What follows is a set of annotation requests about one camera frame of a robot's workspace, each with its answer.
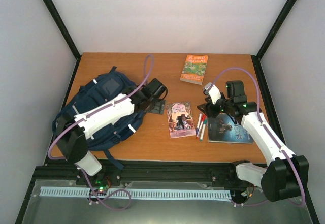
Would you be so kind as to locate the pink Taming of Shrew book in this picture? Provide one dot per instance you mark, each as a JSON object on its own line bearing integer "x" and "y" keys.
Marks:
{"x": 180, "y": 120}

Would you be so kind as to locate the green cap whiteboard marker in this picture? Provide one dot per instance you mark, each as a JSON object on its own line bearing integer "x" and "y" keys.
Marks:
{"x": 203, "y": 130}

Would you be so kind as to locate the light blue slotted cable duct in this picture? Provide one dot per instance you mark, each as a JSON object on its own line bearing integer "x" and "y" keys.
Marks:
{"x": 138, "y": 194}

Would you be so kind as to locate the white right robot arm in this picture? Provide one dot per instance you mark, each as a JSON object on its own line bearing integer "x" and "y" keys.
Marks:
{"x": 286, "y": 174}

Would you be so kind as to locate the dark blue Wuthering Heights book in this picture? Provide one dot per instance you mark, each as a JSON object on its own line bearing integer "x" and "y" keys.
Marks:
{"x": 223, "y": 130}

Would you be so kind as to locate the red cap whiteboard marker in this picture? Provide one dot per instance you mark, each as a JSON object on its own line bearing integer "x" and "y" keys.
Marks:
{"x": 200, "y": 125}

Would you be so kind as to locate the purple cap whiteboard marker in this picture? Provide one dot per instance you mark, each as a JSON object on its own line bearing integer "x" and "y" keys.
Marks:
{"x": 198, "y": 124}

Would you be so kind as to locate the orange Treehouse book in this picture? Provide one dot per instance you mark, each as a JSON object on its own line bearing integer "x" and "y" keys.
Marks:
{"x": 194, "y": 69}

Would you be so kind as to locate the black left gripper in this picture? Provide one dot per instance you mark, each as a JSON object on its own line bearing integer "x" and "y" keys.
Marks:
{"x": 160, "y": 108}

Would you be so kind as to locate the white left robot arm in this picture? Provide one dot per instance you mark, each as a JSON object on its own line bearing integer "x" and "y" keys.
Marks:
{"x": 101, "y": 117}

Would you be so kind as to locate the black aluminium frame rail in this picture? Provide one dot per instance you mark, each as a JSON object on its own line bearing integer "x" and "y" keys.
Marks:
{"x": 213, "y": 174}

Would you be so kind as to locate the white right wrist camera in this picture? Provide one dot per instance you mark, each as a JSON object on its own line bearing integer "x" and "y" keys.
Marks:
{"x": 212, "y": 92}

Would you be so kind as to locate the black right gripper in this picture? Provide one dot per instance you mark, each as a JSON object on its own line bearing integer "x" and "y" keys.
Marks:
{"x": 209, "y": 110}

